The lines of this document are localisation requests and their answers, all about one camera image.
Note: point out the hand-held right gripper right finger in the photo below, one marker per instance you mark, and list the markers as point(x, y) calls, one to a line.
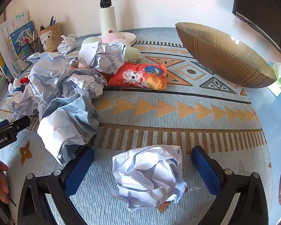
point(206, 168)

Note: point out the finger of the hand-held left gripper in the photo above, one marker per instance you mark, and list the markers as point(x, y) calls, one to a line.
point(20, 125)
point(1, 124)

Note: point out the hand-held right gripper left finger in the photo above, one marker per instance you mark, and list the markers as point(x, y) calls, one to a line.
point(79, 168)

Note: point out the blue and white plush toy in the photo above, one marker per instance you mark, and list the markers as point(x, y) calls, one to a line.
point(15, 88)

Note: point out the pile of papers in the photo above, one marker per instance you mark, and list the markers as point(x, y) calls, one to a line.
point(60, 86)

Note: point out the white paper ball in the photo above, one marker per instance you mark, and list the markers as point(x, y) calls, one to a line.
point(149, 175)

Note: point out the ribbed brown glass bowl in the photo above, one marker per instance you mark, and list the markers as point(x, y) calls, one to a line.
point(224, 61)

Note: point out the person's left hand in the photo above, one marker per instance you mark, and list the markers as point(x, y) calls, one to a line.
point(3, 182)

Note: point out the patterned blue table mat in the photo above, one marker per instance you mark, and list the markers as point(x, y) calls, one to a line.
point(154, 121)

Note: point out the row of books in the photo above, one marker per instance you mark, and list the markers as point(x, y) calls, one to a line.
point(14, 44)

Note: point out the black mesh pen holder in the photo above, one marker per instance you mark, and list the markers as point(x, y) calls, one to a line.
point(36, 45)

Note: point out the pink round plush cushion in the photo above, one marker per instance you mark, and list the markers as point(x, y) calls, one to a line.
point(80, 65)
point(114, 38)

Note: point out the bunch of pens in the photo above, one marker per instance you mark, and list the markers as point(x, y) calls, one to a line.
point(32, 36)
point(49, 23)

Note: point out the kraft paper pen holder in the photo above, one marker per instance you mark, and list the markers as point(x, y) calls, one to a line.
point(51, 37)

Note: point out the small crumpled paper ball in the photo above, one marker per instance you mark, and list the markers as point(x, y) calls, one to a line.
point(66, 42)

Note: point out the printed crumpled paper ball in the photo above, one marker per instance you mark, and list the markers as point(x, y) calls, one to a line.
point(103, 56)

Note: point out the red snack packet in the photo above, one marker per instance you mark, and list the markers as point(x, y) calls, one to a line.
point(138, 76)

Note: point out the green tissue pack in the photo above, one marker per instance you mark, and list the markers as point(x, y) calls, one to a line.
point(277, 84)

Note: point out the green round plush cushion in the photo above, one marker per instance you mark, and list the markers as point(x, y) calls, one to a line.
point(133, 55)
point(91, 40)

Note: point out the black monitor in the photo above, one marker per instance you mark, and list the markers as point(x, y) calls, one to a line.
point(260, 4)

